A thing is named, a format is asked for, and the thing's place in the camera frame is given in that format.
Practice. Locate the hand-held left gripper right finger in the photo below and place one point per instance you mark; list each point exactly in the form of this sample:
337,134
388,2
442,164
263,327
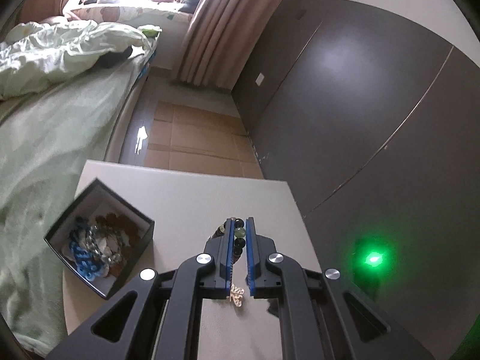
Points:
250,270

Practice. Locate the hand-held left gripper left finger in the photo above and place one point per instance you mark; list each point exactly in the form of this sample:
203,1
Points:
228,270

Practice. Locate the black box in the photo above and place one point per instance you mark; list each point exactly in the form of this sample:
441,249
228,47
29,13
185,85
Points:
142,245

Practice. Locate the pile of mixed jewelry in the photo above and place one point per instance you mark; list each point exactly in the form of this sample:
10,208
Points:
86,255

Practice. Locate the small gold ornament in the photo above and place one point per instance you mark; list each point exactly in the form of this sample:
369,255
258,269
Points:
236,294

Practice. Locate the white low table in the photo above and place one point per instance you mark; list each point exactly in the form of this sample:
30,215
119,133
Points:
210,195

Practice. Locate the cardboard floor sheets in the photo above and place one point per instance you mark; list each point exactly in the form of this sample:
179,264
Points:
198,138

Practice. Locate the bed with green sheet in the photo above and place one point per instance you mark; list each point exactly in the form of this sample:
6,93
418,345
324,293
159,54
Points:
56,138

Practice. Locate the black cloth item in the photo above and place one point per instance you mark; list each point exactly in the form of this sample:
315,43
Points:
116,57

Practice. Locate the green packet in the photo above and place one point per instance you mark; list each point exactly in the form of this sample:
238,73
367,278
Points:
150,30

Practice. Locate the floral window sill cushion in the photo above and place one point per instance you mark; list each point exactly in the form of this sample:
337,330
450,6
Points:
123,11

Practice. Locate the pale green quilt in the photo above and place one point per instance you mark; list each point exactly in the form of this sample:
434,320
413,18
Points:
48,52

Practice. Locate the pink pillow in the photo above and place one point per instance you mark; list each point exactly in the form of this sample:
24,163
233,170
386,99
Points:
58,20

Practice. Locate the white wall socket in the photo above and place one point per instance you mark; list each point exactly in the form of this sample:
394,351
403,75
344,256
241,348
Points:
259,79

